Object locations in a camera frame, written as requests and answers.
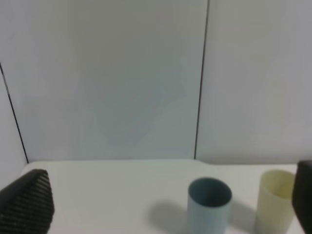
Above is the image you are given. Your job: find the pale yellow-green plastic cup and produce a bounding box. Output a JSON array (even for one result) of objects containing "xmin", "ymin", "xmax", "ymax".
[{"xmin": 255, "ymin": 170, "xmax": 295, "ymax": 234}]

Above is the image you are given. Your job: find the teal green plastic cup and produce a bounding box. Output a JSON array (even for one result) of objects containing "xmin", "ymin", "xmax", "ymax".
[{"xmin": 187, "ymin": 177, "xmax": 233, "ymax": 234}]

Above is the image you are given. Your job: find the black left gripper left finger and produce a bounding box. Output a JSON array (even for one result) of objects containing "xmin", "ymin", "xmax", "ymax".
[{"xmin": 0, "ymin": 169, "xmax": 54, "ymax": 234}]

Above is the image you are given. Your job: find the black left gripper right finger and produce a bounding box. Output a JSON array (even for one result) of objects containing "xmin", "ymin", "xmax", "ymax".
[{"xmin": 292, "ymin": 160, "xmax": 312, "ymax": 234}]

